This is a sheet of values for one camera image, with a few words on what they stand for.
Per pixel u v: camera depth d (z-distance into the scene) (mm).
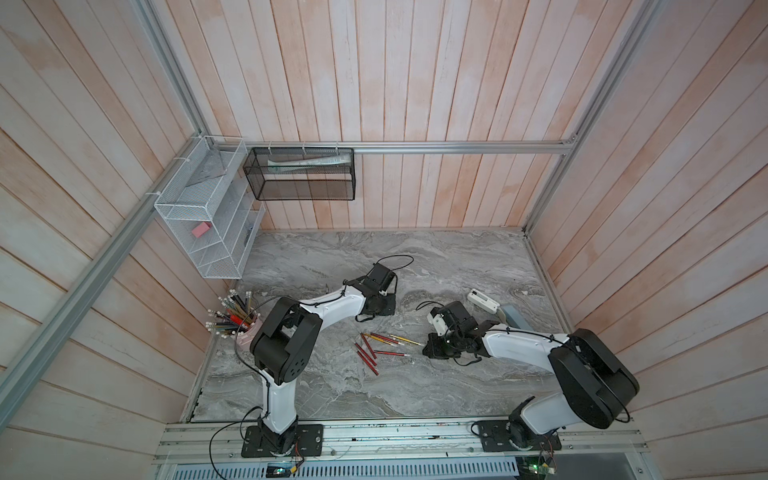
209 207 687
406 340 905
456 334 728
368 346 900
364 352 880
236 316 821
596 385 440
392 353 886
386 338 922
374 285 746
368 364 859
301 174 1064
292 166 900
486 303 974
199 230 828
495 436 730
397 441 747
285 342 497
